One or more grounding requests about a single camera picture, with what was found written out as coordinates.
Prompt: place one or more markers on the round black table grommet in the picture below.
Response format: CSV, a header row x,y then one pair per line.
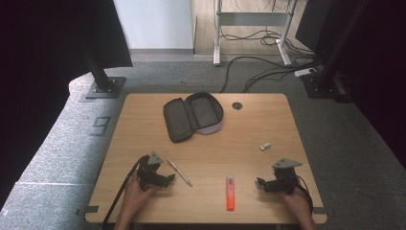
x,y
236,105

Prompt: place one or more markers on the silver pen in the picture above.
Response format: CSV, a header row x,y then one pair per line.
x,y
179,172

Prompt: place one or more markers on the person's left hand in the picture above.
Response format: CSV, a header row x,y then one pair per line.
x,y
135,199

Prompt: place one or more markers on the black metal stand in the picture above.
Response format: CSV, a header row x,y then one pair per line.
x,y
328,76
103,86

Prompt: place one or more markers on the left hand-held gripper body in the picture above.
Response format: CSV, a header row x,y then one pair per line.
x,y
149,172

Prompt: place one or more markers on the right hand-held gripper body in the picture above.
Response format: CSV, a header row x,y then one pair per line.
x,y
285,179

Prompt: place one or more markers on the orange highlighter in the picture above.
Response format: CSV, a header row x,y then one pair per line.
x,y
230,193

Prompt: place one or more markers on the grey tape strip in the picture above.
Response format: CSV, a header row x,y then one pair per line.
x,y
87,210
322,211

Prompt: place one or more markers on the white desk frame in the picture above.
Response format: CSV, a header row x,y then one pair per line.
x,y
252,19

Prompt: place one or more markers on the dark grey pencil case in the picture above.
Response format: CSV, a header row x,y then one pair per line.
x,y
191,116

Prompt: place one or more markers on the grey tape number mark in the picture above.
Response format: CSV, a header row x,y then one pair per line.
x,y
101,125

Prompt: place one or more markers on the person's right hand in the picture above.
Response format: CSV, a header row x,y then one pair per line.
x,y
297,202

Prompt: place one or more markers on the white power strip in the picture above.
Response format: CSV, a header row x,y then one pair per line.
x,y
304,72

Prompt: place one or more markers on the small white eraser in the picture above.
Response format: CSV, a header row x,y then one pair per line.
x,y
265,146

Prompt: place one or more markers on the black curtain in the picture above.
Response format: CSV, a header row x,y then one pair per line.
x,y
48,64
383,80

